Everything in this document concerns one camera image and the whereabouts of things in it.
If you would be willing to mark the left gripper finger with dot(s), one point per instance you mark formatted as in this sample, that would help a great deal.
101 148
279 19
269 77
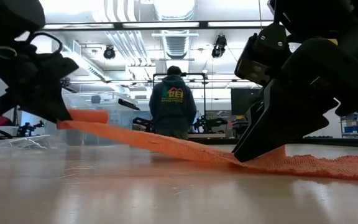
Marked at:
42 102

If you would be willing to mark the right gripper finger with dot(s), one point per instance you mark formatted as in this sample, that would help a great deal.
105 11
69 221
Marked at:
254 113
291 118

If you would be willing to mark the orange elastic bandage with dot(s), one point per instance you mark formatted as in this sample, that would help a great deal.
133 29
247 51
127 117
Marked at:
166 144

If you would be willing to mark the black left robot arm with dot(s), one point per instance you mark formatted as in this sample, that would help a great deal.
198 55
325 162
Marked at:
8 15

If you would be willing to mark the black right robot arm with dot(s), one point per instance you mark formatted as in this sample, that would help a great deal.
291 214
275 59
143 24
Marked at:
322 15

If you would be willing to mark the black background robot arm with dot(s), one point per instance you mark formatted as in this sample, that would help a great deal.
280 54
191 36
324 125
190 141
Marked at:
210 124
141 123

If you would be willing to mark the black monitor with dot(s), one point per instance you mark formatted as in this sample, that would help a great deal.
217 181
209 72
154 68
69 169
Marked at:
244 101

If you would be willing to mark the person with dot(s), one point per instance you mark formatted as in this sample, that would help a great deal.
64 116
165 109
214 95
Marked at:
172 102
2 104

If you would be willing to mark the clear plastic bag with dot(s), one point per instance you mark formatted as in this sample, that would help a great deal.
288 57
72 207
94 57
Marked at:
30 142

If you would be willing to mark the clear plastic container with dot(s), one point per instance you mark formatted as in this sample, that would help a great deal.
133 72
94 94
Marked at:
117 118

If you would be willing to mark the black table frame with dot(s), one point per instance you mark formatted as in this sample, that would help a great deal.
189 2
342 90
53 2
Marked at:
337 141

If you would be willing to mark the black ceiling camera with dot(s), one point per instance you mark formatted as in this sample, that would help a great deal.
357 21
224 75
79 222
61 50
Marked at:
219 46
109 53

